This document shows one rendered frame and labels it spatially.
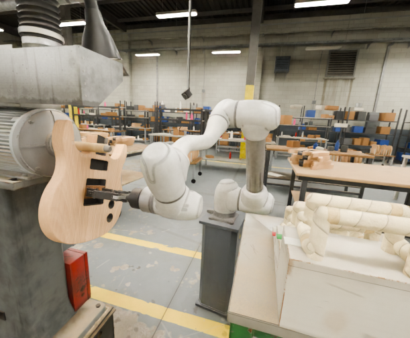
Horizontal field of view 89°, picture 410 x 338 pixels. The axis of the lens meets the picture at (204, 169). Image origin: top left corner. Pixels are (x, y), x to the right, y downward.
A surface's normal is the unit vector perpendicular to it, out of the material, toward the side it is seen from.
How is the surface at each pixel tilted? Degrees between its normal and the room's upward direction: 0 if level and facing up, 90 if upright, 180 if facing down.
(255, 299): 0
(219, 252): 90
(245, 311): 0
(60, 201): 88
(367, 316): 90
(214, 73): 90
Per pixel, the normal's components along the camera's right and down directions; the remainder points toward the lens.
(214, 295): -0.39, 0.19
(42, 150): 0.92, 0.17
